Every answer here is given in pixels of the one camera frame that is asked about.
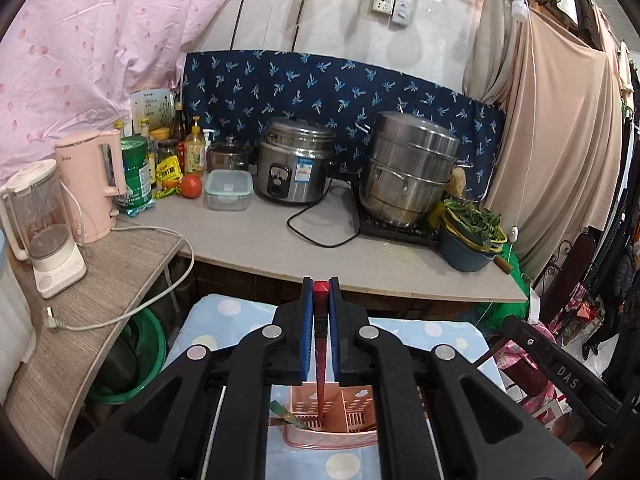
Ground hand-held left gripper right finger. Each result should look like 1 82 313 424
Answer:
327 276 586 480

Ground pink spotted sheet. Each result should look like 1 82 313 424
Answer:
0 0 258 181

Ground light blue dotted tablecloth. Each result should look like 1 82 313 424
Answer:
162 294 501 480

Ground beige curtain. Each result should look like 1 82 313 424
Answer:
462 0 626 281

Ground white blender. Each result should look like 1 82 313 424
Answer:
0 159 87 300

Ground wood grain side shelf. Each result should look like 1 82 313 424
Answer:
5 215 186 476

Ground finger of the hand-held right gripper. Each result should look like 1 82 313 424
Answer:
501 314 624 429

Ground green tin can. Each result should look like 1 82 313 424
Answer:
117 135 156 210

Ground green chopstick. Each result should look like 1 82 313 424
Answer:
269 400 321 433

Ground yellow liquid bottle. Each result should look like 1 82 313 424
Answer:
184 116 207 177

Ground navy printed cloth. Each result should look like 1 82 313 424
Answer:
181 50 507 201

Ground glass container with lid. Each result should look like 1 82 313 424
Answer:
204 170 253 212

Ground white plastic tub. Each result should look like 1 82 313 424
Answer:
0 230 38 396

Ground steel rice cooker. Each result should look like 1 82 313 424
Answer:
255 117 337 206

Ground pink electric kettle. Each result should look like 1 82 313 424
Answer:
54 129 128 245

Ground pink floral cloth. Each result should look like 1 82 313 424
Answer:
492 280 601 431

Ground blue bowl with greens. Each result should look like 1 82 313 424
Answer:
431 205 507 255

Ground green plastic basin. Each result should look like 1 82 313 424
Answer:
90 307 168 406

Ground grey counter board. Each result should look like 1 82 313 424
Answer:
117 180 528 303

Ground white cord with switch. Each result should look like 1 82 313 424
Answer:
507 19 537 241

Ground red chopstick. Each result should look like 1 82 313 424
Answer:
312 281 331 413

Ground small steel pot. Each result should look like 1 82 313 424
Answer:
207 136 252 172

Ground pink perforated utensil basket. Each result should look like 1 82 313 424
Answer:
267 385 386 448

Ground dark metal chair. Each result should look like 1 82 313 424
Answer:
540 232 598 321

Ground green leafy vegetables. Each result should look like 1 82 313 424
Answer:
442 199 502 248

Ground white power cable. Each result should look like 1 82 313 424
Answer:
44 222 196 332

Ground steel steamer pot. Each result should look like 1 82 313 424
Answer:
356 111 473 228

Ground yellow seasoning packet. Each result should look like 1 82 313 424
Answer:
155 156 183 190

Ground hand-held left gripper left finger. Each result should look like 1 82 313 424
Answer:
59 276 315 480

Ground blue plastic basin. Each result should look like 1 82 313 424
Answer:
439 220 501 272

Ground green bag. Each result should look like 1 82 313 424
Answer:
477 240 535 333

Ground white carton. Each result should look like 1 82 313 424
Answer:
131 88 175 133

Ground dark sauce bottle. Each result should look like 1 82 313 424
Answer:
171 102 187 143

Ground hanging dark clothes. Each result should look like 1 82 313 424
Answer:
585 0 640 361

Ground black induction cooker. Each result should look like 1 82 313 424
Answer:
357 207 443 247

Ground black power cable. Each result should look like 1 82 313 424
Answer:
287 180 361 248

